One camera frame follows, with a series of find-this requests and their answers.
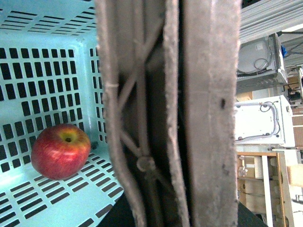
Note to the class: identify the red yellow apple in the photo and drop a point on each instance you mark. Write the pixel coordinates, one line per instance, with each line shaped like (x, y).
(60, 151)

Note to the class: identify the light blue plastic basket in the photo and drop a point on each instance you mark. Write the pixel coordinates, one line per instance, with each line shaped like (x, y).
(48, 76)

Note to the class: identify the white machine cabinet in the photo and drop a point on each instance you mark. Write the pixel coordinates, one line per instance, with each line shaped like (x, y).
(264, 121)

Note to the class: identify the grey basket handle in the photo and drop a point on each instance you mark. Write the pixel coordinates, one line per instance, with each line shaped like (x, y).
(169, 79)

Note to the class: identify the wooden frame shelf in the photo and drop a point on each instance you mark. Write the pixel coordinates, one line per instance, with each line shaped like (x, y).
(270, 185)

